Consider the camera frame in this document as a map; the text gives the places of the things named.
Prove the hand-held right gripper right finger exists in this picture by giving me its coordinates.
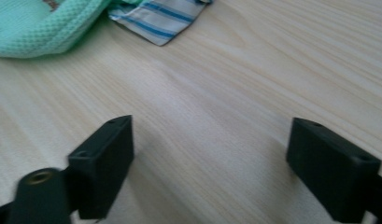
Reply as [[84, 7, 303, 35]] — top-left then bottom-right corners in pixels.
[[286, 117, 382, 224]]

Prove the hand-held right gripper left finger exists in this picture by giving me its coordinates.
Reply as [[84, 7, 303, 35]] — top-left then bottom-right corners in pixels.
[[67, 114, 135, 220]]

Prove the mint green knit garment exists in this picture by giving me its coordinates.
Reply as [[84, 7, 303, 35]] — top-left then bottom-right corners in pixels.
[[0, 0, 144, 60]]

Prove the blue striped white garment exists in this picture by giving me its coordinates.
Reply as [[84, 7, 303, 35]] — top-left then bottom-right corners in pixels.
[[107, 0, 215, 47]]

